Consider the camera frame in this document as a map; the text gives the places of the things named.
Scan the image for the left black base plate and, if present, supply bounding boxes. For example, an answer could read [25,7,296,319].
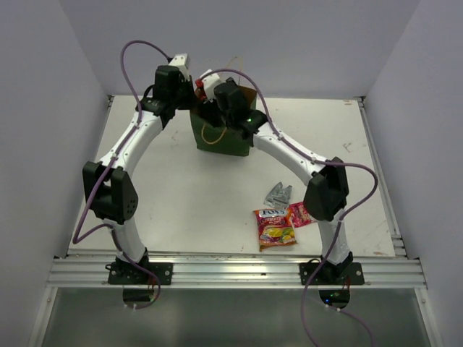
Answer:
[105,259,174,286]

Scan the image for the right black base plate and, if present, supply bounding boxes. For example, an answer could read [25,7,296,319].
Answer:
[299,261,365,286]

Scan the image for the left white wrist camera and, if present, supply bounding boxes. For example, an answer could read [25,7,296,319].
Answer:
[169,53,190,81]

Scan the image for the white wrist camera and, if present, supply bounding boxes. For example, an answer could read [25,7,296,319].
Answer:
[169,53,190,81]
[195,69,223,102]

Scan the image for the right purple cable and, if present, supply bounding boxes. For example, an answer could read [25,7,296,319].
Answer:
[200,69,379,347]

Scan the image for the green paper bag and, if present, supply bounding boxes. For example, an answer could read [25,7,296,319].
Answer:
[190,95,250,157]

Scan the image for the purple cable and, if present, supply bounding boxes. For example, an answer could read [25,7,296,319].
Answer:
[200,69,379,347]
[72,40,174,310]

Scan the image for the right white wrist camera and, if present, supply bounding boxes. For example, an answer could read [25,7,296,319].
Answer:
[195,69,223,102]

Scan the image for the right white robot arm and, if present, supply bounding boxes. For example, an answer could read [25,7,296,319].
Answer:
[196,77,353,284]

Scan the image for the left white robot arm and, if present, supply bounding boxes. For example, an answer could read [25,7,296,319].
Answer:
[82,55,195,284]

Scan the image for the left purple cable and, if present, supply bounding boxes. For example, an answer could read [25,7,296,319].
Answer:
[72,40,174,310]

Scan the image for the silver foil packet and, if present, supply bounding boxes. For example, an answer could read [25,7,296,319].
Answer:
[263,181,292,209]

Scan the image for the Fox's fruits candy bag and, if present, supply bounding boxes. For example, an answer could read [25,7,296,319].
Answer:
[253,208,297,252]

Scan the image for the aluminium frame rail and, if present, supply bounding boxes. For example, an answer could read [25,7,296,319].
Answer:
[46,252,427,289]

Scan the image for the small pink candy bag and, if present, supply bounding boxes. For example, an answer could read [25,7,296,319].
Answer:
[289,202,316,228]

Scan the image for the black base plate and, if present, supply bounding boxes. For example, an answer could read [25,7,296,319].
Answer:
[105,259,174,286]
[299,261,365,286]

